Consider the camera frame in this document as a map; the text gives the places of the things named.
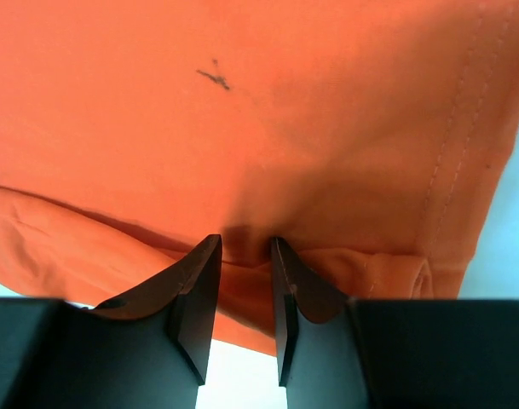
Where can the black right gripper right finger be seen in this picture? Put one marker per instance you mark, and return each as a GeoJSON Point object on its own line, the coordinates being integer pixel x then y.
{"type": "Point", "coordinates": [317, 351]}

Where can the orange t shirt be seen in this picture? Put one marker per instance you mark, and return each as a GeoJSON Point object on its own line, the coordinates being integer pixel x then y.
{"type": "Point", "coordinates": [371, 135]}

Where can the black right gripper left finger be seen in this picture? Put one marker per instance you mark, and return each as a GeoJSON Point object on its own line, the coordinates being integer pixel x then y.
{"type": "Point", "coordinates": [149, 346]}

